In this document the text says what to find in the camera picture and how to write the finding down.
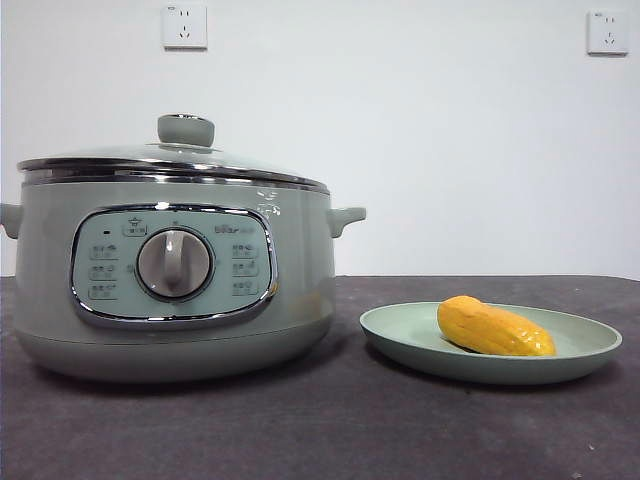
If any glass lid with green knob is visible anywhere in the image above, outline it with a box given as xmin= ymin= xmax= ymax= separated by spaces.
xmin=16 ymin=113 xmax=332 ymax=192

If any yellow corn cob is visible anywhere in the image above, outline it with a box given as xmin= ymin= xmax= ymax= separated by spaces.
xmin=437 ymin=294 xmax=558 ymax=358

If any pale green electric steamer pot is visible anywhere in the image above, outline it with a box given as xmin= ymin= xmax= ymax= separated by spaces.
xmin=0 ymin=172 xmax=367 ymax=385

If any pale green round plate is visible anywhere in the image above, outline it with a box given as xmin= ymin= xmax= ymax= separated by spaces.
xmin=359 ymin=301 xmax=624 ymax=386

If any white wall socket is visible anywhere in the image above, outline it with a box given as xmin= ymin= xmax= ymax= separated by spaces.
xmin=161 ymin=4 xmax=209 ymax=52
xmin=586 ymin=11 xmax=630 ymax=57

